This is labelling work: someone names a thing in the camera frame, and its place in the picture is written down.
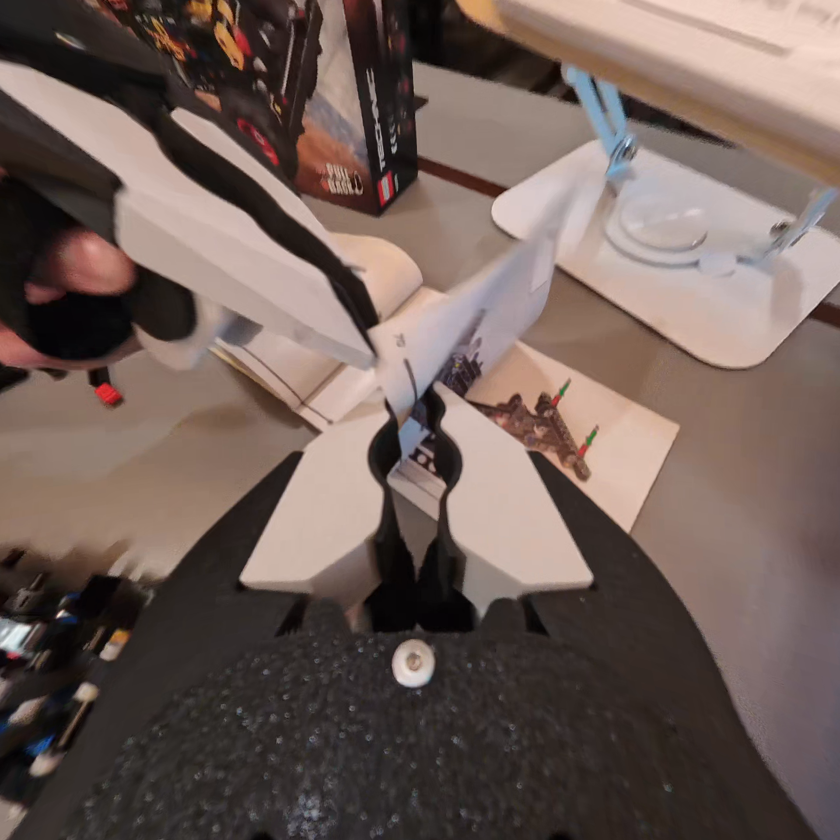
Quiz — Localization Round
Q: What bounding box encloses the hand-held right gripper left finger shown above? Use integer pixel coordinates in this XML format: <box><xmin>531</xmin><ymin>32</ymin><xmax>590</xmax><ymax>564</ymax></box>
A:
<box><xmin>239</xmin><ymin>397</ymin><xmax>417</xmax><ymax>634</ymax></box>

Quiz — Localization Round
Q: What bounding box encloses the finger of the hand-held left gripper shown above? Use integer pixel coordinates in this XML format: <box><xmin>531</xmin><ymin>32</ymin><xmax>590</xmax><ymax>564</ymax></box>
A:
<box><xmin>0</xmin><ymin>62</ymin><xmax>380</xmax><ymax>370</ymax></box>
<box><xmin>154</xmin><ymin>108</ymin><xmax>382</xmax><ymax>337</ymax></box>

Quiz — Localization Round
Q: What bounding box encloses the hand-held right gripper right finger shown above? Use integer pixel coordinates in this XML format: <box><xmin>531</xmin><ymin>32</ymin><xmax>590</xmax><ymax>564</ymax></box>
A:
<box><xmin>419</xmin><ymin>384</ymin><xmax>595</xmax><ymax>632</ymax></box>

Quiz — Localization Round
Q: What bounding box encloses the person's left hand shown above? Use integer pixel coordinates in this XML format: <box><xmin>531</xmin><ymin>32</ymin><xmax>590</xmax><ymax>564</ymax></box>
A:
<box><xmin>0</xmin><ymin>230</ymin><xmax>139</xmax><ymax>370</ymax></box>

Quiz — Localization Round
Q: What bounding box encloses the dark lego set box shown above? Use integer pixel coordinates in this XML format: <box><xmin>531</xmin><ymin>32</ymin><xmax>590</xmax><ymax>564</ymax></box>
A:
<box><xmin>118</xmin><ymin>0</ymin><xmax>421</xmax><ymax>217</ymax></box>

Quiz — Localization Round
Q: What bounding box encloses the white stand base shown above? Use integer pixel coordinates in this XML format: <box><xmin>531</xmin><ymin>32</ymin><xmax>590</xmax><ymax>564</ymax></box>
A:
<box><xmin>456</xmin><ymin>0</ymin><xmax>840</xmax><ymax>370</ymax></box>

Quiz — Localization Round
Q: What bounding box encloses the partly built lego model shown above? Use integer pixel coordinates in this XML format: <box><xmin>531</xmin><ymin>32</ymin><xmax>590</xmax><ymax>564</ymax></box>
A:
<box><xmin>0</xmin><ymin>545</ymin><xmax>155</xmax><ymax>808</ymax></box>

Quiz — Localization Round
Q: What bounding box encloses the lego instruction booklet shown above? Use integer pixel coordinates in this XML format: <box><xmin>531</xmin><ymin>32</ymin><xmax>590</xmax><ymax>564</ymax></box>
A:
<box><xmin>213</xmin><ymin>174</ymin><xmax>680</xmax><ymax>534</ymax></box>

